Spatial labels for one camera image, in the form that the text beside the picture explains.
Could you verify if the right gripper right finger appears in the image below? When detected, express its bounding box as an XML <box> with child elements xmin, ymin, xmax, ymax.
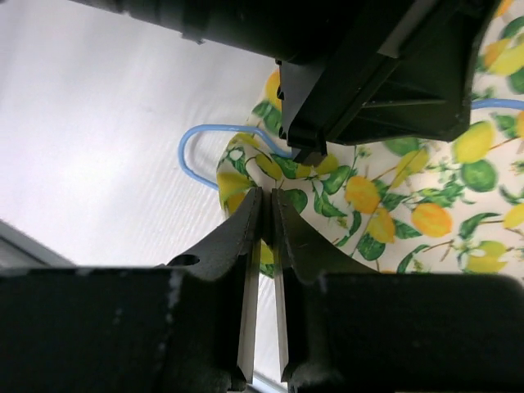
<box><xmin>270</xmin><ymin>189</ymin><xmax>375</xmax><ymax>379</ymax></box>

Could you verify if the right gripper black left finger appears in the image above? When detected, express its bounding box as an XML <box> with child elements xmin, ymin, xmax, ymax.
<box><xmin>170</xmin><ymin>187</ymin><xmax>262</xmax><ymax>379</ymax></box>

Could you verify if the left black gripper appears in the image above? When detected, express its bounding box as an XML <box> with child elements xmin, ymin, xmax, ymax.
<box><xmin>85</xmin><ymin>1</ymin><xmax>498</xmax><ymax>165</ymax></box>

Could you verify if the blue wire hanger front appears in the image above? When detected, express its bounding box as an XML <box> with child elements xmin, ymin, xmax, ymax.
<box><xmin>178</xmin><ymin>97</ymin><xmax>524</xmax><ymax>192</ymax></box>

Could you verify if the lemon print skirt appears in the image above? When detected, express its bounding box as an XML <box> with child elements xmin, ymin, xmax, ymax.
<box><xmin>216</xmin><ymin>1</ymin><xmax>523</xmax><ymax>278</ymax></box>

